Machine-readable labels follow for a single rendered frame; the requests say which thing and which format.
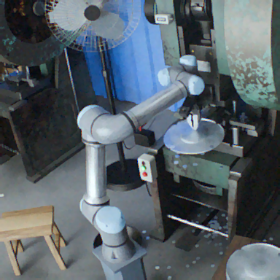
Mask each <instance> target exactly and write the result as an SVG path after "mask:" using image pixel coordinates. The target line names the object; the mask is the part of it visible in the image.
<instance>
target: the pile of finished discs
mask: <svg viewBox="0 0 280 280"><path fill-rule="evenodd" d="M226 276H227V280H280V249H279V248H277V247H275V246H272V245H270V244H269V245H268V244H250V245H247V246H244V247H243V248H242V249H239V250H237V251H236V252H234V253H233V254H232V255H231V256H230V258H229V260H228V262H227V270H226Z"/></svg>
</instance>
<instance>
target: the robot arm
mask: <svg viewBox="0 0 280 280"><path fill-rule="evenodd" d="M158 80H159V82H160V84H162V85H163V86H167V87H165V88H163V89H162V90H160V91H159V92H157V93H156V94H154V95H153V96H151V97H149V98H148V99H146V100H145V101H143V102H141V103H140V104H139V105H137V106H135V107H134V108H132V109H131V110H129V111H128V112H121V113H119V114H116V115H112V114H110V113H109V112H108V111H106V110H104V108H102V107H100V106H97V105H89V106H86V107H85V108H83V109H82V111H81V112H80V113H79V117H78V119H77V123H78V126H79V127H80V128H81V129H82V141H83V142H84V143H86V188H87V192H86V193H85V194H84V196H83V199H82V200H81V201H80V205H79V206H80V208H81V211H82V213H83V214H84V215H85V216H86V217H87V218H88V219H89V220H90V222H91V223H92V224H93V225H94V226H95V227H96V229H97V230H98V231H99V233H100V234H101V237H102V239H103V246H102V254H103V257H104V258H105V259H106V260H107V261H108V262H111V263H123V262H125V261H129V260H130V259H131V258H132V257H133V256H134V253H135V246H134V243H133V242H132V240H131V239H130V238H129V236H128V232H127V228H126V226H125V218H124V215H123V213H122V212H121V211H120V210H119V209H118V208H116V207H114V206H113V207H111V206H110V205H109V198H110V197H109V193H108V192H107V191H106V145H107V144H114V143H117V142H120V141H123V140H125V139H127V138H129V137H130V136H132V135H133V134H135V133H136V132H137V129H138V128H139V127H141V126H142V125H143V124H145V123H147V122H148V121H150V120H151V119H152V118H154V117H156V116H157V115H159V114H160V113H161V112H164V111H165V110H167V109H168V108H169V107H171V106H173V105H174V104H175V103H177V102H178V101H180V100H182V99H183V98H184V97H185V99H184V101H183V103H182V105H181V108H180V110H179V112H178V113H179V115H180V117H185V118H186V120H187V121H188V123H189V125H190V126H191V128H192V129H193V130H195V129H196V128H197V127H198V124H199V122H200V121H201V120H202V113H201V110H202V109H204V108H205V107H206V103H205V97H203V96H201V92H202V91H203V89H204V88H205V82H204V80H203V79H202V78H201V77H199V73H198V64H197V60H196V57H195V56H192V55H186V56H184V55H183V56H182V57H181V58H180V63H178V64H176V65H174V66H171V67H169V68H167V69H162V70H160V71H159V72H158ZM203 101H204V106H203Z"/></svg>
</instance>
